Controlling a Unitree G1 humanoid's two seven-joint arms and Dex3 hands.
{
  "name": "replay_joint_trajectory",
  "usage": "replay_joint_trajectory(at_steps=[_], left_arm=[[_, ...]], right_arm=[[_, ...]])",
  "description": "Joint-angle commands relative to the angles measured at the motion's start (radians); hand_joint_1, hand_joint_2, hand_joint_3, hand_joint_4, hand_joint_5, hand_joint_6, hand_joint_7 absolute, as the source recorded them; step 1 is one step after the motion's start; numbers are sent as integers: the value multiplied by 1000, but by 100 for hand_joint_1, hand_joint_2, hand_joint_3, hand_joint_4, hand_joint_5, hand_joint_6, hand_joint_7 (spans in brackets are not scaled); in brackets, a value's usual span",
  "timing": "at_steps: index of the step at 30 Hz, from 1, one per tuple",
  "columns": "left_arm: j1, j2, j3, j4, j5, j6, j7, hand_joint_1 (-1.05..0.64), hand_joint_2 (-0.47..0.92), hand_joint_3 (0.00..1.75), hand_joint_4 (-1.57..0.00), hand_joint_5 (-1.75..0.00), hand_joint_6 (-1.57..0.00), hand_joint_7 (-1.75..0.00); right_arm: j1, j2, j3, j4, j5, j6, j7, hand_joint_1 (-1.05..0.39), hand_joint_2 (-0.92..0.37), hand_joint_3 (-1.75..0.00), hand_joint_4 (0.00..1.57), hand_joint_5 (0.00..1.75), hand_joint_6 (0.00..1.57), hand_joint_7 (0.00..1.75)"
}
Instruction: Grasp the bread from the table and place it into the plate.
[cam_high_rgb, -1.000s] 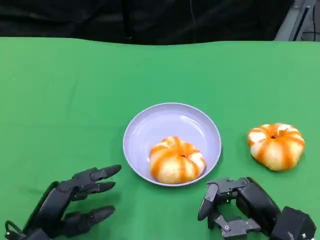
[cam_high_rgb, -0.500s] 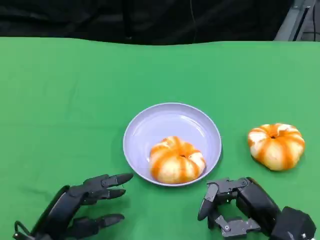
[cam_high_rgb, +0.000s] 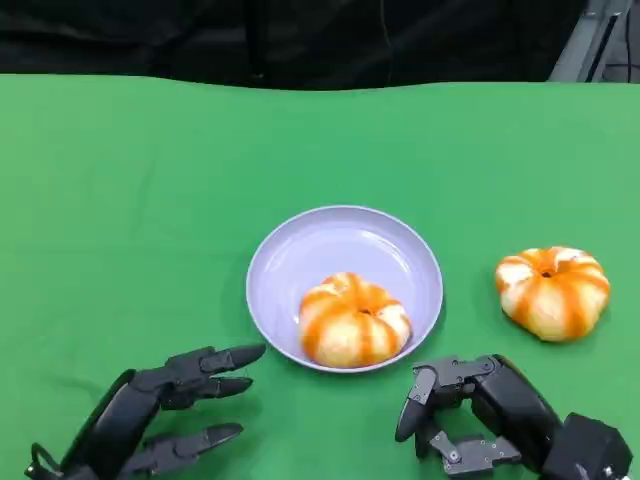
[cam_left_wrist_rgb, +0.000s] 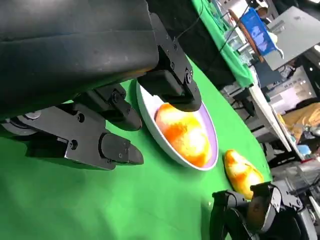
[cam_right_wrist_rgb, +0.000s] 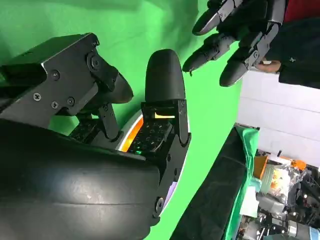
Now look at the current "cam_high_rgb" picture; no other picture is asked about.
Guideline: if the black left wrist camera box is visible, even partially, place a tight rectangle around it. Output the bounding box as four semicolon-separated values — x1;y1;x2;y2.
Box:
24;464;109;480

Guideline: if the green table cloth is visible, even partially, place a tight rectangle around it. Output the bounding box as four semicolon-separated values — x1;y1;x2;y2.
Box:
0;73;640;480

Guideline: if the thin hanging cable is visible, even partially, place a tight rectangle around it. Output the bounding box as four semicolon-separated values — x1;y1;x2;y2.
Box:
379;0;395;86

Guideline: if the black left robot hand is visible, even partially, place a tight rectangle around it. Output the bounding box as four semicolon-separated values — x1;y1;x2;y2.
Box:
59;343;267;480

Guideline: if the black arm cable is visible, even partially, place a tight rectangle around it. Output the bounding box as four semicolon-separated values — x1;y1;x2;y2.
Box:
24;442;64;475

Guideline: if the grey metal frame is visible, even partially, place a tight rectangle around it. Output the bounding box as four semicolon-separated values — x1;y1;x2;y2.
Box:
548;0;640;84

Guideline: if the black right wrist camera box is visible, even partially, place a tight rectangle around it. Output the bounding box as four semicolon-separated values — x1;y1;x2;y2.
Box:
542;412;635;480

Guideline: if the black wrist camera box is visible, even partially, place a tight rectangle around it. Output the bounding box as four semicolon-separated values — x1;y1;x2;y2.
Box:
542;412;635;480
24;464;109;480

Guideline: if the orange and white bread roll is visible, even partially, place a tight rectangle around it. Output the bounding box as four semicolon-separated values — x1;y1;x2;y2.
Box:
298;272;414;370
494;245;611;344

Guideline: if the lilac plate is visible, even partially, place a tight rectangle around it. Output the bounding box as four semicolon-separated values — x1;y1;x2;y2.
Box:
245;204;445;374

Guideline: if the black backdrop cloth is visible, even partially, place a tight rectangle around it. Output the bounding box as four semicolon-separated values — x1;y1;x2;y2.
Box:
0;0;591;92

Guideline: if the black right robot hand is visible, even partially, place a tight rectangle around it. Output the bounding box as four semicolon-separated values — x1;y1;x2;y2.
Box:
394;353;564;475

